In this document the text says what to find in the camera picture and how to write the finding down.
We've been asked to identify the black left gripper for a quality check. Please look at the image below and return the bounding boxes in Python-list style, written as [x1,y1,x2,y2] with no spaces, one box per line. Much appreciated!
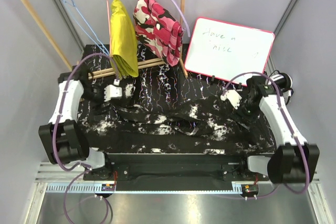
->
[81,81,113,115]

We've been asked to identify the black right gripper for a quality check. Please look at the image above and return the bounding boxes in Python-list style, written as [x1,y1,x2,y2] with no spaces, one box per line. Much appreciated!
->
[227,95,260,132]

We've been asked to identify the black white patterned trousers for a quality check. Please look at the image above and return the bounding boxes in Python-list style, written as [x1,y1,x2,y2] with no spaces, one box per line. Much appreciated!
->
[78,82,276,155]

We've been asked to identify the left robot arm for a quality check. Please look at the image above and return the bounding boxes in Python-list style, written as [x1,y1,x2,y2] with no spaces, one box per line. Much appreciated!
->
[38,67,113,180]

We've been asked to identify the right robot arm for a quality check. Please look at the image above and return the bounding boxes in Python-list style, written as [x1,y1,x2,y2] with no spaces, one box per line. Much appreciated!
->
[235,74,320,185]

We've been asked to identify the pink camouflage trousers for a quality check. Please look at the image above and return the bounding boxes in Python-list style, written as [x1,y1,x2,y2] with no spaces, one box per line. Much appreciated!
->
[133,0,183,67]

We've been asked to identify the black headphones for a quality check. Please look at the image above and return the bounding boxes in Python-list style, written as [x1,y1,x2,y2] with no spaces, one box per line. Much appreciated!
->
[261,70,294,105]

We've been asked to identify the yellow-green folded garment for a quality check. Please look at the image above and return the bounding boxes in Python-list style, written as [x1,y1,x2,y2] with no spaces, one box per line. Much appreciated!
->
[110,0,139,79]

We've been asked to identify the pink framed whiteboard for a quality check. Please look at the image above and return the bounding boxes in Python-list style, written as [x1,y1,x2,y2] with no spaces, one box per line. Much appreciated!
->
[184,17,275,86]

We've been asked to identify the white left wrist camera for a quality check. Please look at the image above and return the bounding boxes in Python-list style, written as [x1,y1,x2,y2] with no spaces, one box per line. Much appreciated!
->
[104,84,122,102]

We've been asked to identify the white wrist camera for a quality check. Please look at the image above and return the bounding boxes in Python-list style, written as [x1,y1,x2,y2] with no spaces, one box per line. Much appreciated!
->
[220,90,242,110]
[104,84,122,102]

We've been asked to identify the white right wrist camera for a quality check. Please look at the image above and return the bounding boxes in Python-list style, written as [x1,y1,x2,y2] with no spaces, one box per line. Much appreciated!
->
[220,90,242,110]

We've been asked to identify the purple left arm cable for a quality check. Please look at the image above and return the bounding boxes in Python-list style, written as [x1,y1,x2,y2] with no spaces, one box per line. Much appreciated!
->
[54,52,121,223]

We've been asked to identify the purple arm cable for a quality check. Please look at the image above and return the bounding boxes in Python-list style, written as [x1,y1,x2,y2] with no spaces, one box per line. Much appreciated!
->
[220,71,310,200]
[54,52,121,223]

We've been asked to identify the blue wire hanger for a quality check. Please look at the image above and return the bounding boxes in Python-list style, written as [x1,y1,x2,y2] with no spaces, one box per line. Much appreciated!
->
[61,0,109,55]

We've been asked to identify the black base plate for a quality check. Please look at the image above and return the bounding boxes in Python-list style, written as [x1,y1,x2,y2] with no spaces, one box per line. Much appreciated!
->
[84,154,269,193]

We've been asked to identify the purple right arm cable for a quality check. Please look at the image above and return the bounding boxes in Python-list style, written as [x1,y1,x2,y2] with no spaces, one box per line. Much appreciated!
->
[220,71,310,200]

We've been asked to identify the aluminium rail frame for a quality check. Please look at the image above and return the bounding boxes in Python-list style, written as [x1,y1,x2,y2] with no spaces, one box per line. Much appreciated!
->
[25,163,335,223]

